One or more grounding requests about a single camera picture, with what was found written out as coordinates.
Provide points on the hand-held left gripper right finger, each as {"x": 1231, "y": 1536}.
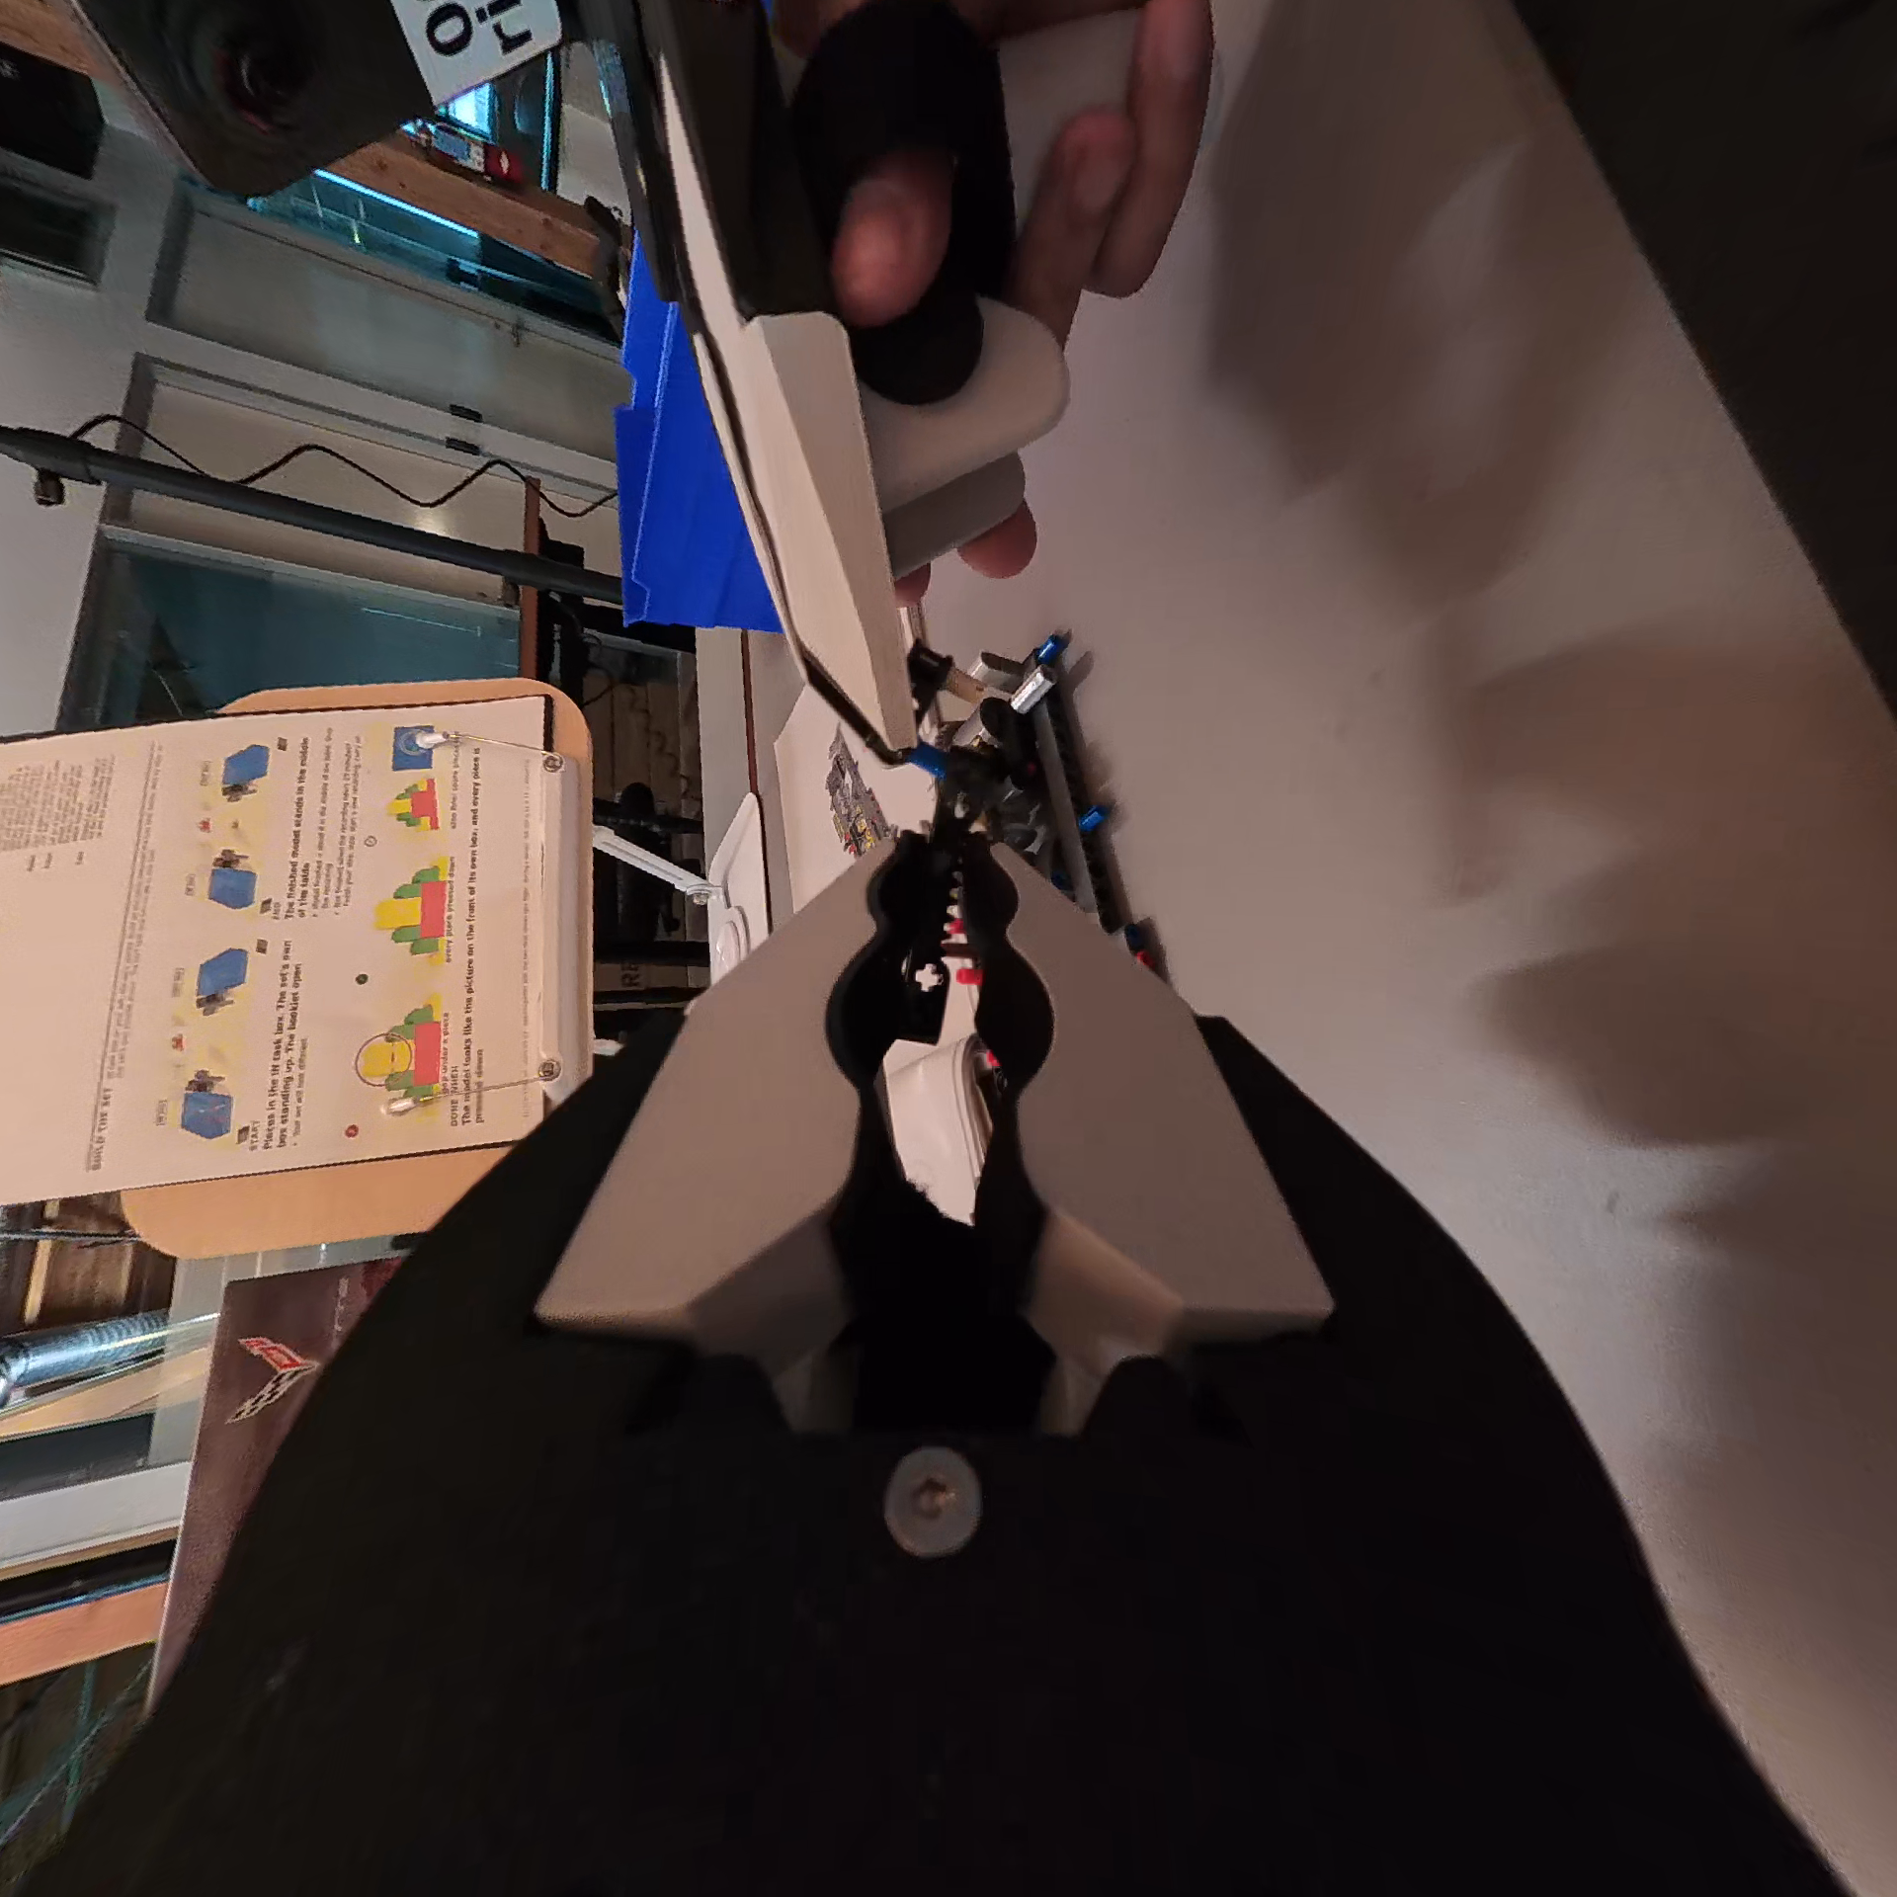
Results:
{"x": 1172, "y": 1184}

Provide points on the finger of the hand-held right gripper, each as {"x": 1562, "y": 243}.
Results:
{"x": 835, "y": 517}
{"x": 709, "y": 297}

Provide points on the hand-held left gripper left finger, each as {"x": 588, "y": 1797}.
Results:
{"x": 697, "y": 1184}

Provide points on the small black beam piece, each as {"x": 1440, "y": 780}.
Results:
{"x": 932, "y": 662}

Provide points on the toy car chassis model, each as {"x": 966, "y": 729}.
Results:
{"x": 1060, "y": 802}

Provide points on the yellow car toy set box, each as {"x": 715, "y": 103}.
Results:
{"x": 251, "y": 1380}

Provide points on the person's right hand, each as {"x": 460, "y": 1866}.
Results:
{"x": 1141, "y": 150}

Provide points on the blue plastic bin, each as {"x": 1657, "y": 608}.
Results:
{"x": 681, "y": 490}

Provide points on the building instruction booklet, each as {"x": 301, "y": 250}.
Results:
{"x": 831, "y": 802}

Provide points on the white document stand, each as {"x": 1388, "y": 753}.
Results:
{"x": 372, "y": 1232}

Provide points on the printed instruction sheet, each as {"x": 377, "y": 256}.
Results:
{"x": 299, "y": 890}

